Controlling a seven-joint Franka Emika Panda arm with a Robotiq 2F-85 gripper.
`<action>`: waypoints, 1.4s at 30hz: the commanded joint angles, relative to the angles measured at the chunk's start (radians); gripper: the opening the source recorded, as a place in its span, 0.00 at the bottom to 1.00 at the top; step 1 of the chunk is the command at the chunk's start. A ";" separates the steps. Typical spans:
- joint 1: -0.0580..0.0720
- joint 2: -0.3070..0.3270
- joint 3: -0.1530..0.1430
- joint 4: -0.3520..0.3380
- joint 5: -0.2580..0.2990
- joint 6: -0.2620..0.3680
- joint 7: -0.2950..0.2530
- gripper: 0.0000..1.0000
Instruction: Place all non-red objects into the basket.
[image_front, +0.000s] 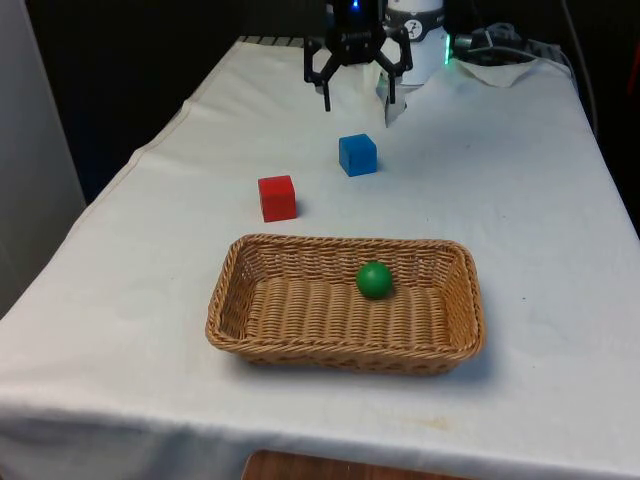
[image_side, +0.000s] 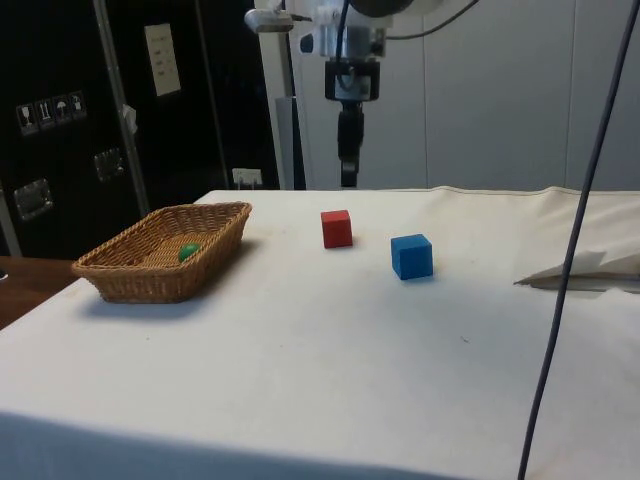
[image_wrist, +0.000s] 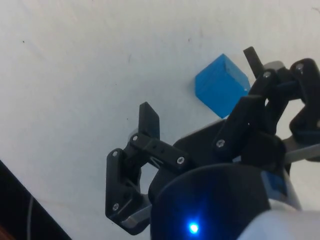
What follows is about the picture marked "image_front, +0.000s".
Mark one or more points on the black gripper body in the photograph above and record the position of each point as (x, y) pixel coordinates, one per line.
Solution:
(354, 35)

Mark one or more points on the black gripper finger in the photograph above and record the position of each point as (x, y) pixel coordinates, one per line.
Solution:
(403, 55)
(316, 72)

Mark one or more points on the blue cube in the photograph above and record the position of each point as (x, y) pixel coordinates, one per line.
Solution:
(357, 155)

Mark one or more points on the wicker basket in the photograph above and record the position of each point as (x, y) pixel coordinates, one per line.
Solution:
(320, 320)

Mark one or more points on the red cube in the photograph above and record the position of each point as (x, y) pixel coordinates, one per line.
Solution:
(277, 199)

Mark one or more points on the green ball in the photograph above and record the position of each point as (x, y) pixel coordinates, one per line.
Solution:
(374, 280)

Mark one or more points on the pale cabinet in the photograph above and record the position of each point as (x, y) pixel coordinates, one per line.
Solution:
(30, 150)

